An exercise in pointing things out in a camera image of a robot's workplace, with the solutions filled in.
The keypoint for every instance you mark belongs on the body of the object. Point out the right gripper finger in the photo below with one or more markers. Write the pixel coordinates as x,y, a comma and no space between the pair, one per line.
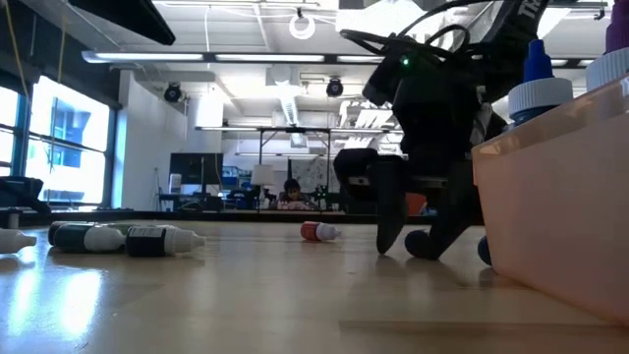
454,216
390,216

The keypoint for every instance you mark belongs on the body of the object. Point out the small dark blue dropper bottle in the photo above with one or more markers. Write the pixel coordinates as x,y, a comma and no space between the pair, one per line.
417,244
484,251

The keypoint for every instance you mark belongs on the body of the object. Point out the small red food coloring bottle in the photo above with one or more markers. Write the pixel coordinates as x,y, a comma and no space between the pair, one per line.
314,231

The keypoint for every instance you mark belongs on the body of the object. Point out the orange translucent plastic bin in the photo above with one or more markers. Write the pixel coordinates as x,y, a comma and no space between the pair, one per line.
555,206

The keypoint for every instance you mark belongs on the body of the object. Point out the large bottle blue cap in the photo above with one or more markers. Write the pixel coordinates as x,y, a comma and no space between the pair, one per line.
538,98

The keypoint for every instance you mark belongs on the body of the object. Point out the large bottle purple cap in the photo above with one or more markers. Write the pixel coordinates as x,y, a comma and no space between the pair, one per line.
611,69

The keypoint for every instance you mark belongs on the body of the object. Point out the small black food coloring bottle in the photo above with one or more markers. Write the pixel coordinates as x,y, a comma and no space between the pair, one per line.
147,242

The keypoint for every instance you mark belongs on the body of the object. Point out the small green food coloring bottle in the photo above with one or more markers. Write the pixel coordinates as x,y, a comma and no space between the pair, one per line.
74,238

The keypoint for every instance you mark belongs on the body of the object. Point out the small gray food coloring bottle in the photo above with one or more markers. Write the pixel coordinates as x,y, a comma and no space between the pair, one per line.
15,241

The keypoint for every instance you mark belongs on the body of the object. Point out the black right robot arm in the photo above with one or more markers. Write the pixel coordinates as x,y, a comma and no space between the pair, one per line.
516,29

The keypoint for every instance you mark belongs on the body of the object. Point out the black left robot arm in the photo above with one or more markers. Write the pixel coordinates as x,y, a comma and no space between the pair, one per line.
22,194

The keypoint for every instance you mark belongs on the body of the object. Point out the person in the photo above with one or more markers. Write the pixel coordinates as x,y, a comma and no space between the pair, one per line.
292,189

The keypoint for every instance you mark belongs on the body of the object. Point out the black round ceiling lamp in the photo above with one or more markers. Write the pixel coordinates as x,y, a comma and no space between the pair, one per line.
334,87
173,92

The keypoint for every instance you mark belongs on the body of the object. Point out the black framed rack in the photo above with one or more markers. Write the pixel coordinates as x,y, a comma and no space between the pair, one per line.
295,130

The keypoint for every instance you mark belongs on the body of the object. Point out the white lampshade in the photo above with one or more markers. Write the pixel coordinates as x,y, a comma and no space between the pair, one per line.
263,175

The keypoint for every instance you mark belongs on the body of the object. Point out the background black monitor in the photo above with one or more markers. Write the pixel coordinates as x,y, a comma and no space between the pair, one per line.
196,167

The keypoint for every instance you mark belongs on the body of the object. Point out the long ceiling light strip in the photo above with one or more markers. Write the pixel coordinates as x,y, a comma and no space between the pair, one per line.
147,56

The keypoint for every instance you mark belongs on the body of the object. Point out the silver air duct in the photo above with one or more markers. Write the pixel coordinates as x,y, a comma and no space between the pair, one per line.
291,105

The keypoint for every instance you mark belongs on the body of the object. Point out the black aluminium table frame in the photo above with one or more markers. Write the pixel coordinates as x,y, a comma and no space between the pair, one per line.
196,216

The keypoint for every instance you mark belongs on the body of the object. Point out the large glass window wall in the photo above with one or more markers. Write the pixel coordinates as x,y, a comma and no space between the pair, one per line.
69,147

